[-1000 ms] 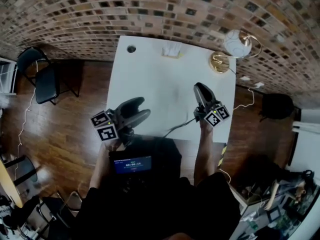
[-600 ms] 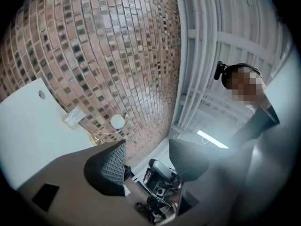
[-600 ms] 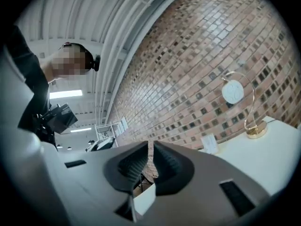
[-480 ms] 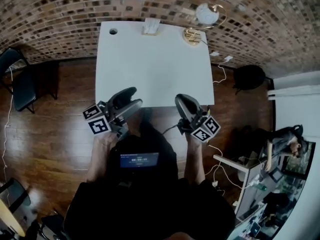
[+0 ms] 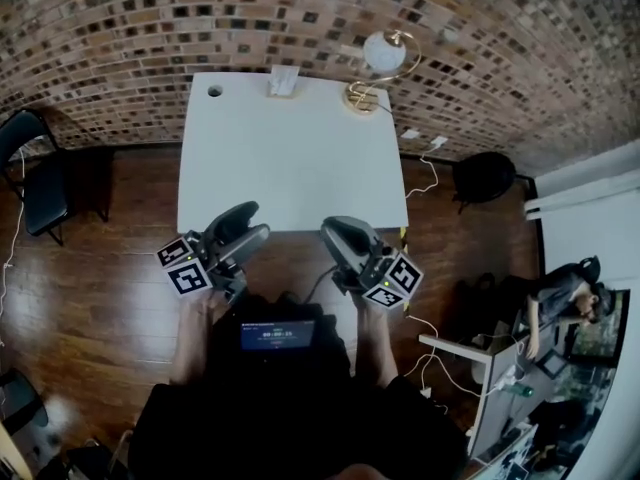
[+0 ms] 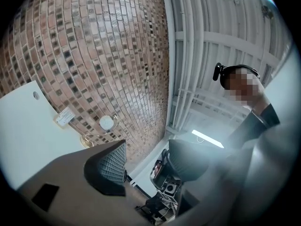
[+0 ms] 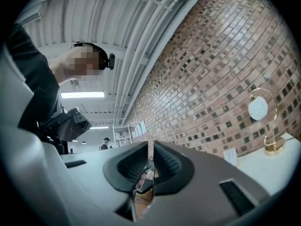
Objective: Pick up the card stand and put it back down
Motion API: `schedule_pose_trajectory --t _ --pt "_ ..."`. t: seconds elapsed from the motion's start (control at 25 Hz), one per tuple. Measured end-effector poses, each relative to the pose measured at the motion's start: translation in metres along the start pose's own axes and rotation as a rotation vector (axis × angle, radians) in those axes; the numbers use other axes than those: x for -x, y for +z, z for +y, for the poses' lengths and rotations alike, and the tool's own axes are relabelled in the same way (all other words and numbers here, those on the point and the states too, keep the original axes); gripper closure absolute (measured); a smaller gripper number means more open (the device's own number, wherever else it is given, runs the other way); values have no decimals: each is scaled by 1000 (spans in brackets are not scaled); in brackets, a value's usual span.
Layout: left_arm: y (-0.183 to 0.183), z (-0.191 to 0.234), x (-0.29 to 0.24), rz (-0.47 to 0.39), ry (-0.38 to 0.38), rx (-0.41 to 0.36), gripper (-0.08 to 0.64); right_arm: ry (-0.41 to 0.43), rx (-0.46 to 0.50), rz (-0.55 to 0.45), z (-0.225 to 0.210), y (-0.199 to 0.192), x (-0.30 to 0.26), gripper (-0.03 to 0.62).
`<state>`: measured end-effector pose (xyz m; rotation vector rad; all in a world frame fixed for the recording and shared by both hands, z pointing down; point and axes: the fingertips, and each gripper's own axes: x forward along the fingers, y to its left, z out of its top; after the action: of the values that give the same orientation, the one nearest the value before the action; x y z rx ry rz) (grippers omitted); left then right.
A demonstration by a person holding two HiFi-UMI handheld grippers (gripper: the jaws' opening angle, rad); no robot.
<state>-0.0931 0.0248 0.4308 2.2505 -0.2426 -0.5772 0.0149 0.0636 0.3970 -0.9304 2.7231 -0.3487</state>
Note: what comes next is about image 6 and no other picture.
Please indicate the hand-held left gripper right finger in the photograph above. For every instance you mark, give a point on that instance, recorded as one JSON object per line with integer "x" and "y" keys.
{"x": 192, "y": 163}

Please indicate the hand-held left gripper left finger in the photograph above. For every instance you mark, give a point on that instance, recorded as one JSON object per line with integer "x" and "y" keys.
{"x": 70, "y": 173}

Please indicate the person's left forearm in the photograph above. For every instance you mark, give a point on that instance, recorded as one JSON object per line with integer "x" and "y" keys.
{"x": 270, "y": 168}

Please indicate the ceiling light panel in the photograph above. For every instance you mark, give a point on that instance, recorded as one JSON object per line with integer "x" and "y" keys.
{"x": 207, "y": 138}

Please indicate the black square framed device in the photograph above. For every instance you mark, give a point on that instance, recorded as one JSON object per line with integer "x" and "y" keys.
{"x": 170, "y": 188}

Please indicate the white table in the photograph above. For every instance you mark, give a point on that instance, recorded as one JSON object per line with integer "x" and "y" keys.
{"x": 28, "y": 131}

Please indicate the gold lamp with white globe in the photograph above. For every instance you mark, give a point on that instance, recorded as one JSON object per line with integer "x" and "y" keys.
{"x": 105, "y": 123}

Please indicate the person's black shirt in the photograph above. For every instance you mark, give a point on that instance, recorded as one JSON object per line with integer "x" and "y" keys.
{"x": 256, "y": 123}

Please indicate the person's head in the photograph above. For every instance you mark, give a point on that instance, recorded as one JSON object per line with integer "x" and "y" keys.
{"x": 240, "y": 88}

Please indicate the black head-mounted camera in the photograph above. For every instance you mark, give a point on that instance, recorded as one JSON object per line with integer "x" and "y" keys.
{"x": 216, "y": 70}

